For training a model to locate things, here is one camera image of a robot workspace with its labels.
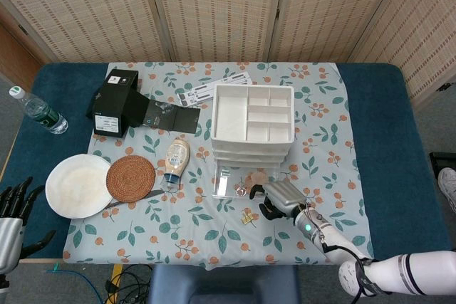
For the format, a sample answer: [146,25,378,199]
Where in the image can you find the black folded card insert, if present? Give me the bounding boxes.
[130,90,202,136]

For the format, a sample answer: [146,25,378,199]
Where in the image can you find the floral patterned tablecloth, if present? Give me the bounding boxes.
[62,61,375,270]

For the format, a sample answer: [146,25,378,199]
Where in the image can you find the dark blue table cover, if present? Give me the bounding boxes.
[0,62,452,264]

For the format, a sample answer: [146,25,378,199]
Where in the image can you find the white drawer organizer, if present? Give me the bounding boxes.
[210,83,296,169]

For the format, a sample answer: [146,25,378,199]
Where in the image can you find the pink round pads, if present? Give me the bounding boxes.
[243,171,270,187]

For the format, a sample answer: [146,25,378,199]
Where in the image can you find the black floor cables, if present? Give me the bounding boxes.
[105,264,154,304]

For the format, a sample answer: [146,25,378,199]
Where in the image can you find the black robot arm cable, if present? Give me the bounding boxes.
[318,241,393,297]

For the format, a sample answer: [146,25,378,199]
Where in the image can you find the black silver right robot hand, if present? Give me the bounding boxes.
[249,179,308,220]

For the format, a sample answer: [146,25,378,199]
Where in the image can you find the black floor stand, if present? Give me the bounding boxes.
[429,152,456,177]

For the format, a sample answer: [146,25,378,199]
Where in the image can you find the woven bamboo folding screen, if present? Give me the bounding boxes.
[0,0,456,102]

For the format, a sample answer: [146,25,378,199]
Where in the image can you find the white shoe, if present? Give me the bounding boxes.
[437,167,456,209]

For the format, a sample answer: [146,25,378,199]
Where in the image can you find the clear green-label water bottle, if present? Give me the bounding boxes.
[9,85,69,135]

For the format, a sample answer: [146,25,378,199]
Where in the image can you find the black cardboard box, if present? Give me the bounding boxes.
[85,68,150,138]

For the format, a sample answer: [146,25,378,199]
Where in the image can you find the blue padded seat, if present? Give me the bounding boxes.
[147,263,302,304]

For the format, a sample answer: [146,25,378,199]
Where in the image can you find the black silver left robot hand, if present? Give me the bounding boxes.
[0,177,57,276]

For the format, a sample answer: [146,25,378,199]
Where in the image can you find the metal knife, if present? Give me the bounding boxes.
[105,189,165,209]

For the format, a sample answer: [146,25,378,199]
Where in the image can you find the blue floor cable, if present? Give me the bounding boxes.
[48,263,108,304]

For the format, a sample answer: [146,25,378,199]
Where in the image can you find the round white plate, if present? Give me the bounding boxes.
[45,153,114,219]

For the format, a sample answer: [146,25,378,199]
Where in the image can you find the round woven rattan coaster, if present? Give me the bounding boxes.
[105,154,157,201]

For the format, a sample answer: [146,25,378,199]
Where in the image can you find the mayonnaise squeeze bottle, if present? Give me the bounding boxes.
[160,137,192,191]

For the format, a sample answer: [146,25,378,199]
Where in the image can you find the brown wooden door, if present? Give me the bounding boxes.
[0,15,42,83]

